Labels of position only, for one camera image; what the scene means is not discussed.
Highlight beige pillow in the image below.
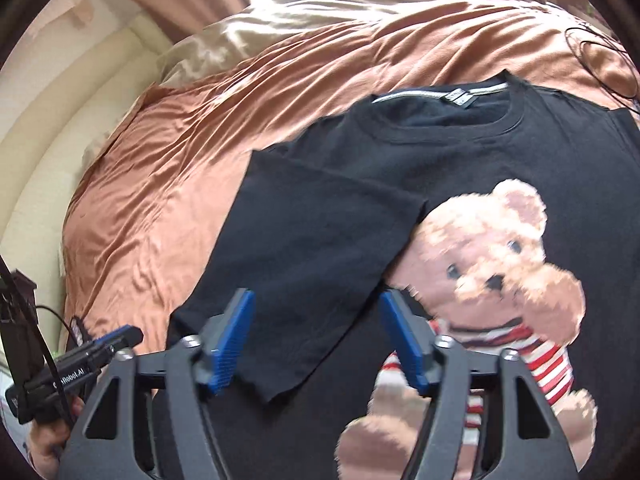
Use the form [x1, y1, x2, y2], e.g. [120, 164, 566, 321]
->
[82, 95, 151, 171]

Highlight thin black looped cable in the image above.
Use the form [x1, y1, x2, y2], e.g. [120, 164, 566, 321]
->
[565, 7, 640, 121]

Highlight person's left hand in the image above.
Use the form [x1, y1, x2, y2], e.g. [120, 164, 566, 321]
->
[27, 395, 86, 478]

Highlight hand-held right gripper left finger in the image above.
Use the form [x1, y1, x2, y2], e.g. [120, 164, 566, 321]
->
[59, 288, 258, 480]

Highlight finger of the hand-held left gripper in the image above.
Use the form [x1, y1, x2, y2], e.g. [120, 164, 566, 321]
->
[90, 326, 145, 361]

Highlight brown fleece blanket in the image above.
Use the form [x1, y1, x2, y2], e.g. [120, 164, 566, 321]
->
[60, 0, 640, 341]

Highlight black bear print t-shirt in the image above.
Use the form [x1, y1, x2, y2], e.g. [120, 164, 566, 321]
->
[167, 70, 640, 480]

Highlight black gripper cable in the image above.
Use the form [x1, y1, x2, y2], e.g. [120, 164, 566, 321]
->
[0, 255, 71, 426]

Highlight olive beige duvet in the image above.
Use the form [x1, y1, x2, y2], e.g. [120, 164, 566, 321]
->
[157, 0, 548, 86]

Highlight cream padded headboard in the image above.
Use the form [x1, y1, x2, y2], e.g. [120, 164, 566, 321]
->
[0, 25, 166, 286]

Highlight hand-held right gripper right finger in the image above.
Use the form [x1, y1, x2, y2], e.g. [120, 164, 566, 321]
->
[377, 290, 583, 480]

